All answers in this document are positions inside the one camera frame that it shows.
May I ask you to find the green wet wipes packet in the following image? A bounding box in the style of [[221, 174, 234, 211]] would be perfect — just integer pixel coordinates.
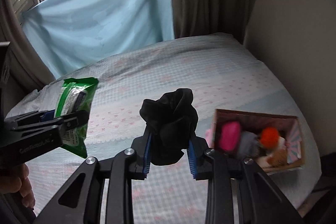
[[54, 77, 98, 159]]

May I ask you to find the brown pink plush toy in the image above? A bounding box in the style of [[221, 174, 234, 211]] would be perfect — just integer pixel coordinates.
[[256, 137, 287, 168]]

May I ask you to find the orange fluffy pompom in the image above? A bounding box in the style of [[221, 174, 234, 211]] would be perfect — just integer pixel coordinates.
[[259, 127, 280, 149]]

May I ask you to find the magenta zip pouch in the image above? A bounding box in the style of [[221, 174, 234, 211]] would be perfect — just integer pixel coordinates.
[[218, 121, 242, 153]]

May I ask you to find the black scrunchie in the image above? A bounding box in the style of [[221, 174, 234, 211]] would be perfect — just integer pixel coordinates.
[[139, 88, 198, 166]]

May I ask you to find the grey soft item in box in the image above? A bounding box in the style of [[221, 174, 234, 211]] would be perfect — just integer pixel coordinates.
[[236, 131, 260, 159]]

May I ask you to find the person's left hand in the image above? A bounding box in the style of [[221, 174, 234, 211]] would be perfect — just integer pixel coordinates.
[[1, 164, 35, 209]]

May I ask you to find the pink cardboard box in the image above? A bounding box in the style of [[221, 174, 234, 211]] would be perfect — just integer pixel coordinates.
[[205, 109, 305, 174]]

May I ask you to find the light blue curtain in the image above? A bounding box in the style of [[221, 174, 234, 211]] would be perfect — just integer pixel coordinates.
[[22, 0, 174, 78]]

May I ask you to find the checked bed sheet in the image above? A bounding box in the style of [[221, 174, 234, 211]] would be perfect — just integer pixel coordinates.
[[1, 34, 319, 223]]

